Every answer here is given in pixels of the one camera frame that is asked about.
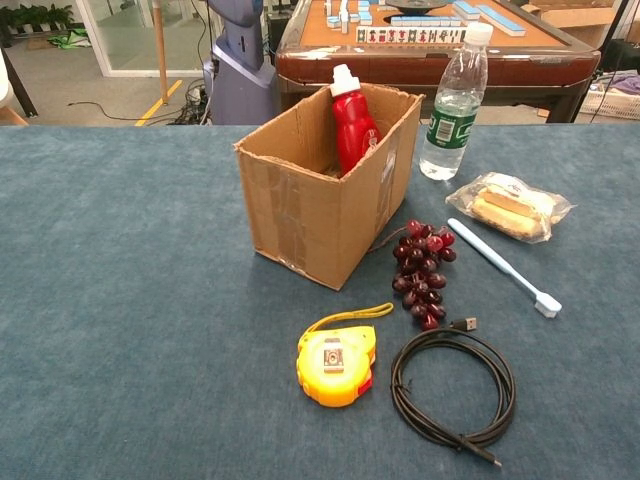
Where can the bunch of red grapes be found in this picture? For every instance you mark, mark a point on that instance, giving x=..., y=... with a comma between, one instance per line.
x=422, y=270

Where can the light blue toothbrush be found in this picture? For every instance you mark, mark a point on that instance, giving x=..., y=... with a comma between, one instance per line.
x=492, y=257

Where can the clear plastic food package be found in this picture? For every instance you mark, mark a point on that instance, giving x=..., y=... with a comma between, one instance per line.
x=505, y=205

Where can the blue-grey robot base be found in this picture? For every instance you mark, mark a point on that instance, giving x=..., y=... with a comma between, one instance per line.
x=240, y=85

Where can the open cardboard box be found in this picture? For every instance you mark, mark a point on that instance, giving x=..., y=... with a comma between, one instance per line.
x=300, y=225

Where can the red bottle white cap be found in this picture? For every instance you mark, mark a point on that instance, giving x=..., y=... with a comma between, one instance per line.
x=352, y=130

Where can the yellow tape measure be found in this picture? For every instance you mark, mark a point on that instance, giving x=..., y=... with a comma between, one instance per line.
x=332, y=375

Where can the clear water bottle green label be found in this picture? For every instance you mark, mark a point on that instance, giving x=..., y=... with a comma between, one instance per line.
x=452, y=125

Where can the brown mahjong table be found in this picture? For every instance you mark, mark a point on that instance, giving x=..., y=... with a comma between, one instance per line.
x=400, y=65

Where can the teal table cloth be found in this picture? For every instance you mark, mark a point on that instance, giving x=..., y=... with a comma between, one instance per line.
x=125, y=300

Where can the row of face-up mahjong tiles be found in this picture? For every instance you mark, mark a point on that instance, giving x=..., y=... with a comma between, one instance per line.
x=410, y=35

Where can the green cloth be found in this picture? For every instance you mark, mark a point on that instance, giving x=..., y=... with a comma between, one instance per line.
x=72, y=39

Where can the white plastic basket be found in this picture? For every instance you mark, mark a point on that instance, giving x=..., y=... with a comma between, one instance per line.
x=615, y=102

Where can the white chair wooden legs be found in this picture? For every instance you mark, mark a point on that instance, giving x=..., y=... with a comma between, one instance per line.
x=5, y=95

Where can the potted green plants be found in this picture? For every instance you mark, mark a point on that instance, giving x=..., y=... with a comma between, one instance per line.
x=35, y=17

